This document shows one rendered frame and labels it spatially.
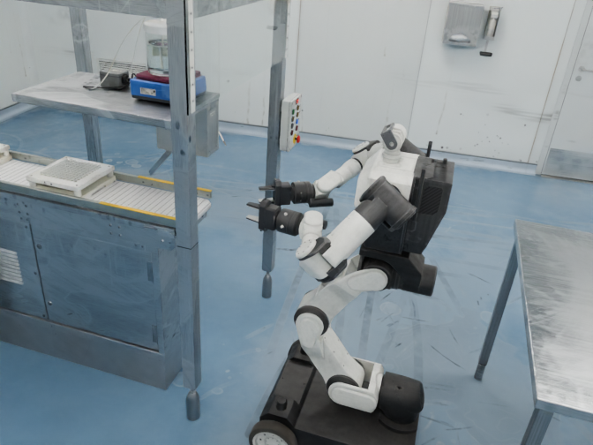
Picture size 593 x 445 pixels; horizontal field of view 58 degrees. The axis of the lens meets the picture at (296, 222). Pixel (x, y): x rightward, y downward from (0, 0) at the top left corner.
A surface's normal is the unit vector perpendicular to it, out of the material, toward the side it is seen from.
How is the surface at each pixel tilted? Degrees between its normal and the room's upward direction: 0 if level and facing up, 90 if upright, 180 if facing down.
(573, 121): 90
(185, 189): 90
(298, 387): 0
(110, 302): 90
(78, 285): 90
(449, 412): 0
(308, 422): 0
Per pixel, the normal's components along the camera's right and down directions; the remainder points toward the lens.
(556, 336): 0.07, -0.87
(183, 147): -0.29, 0.44
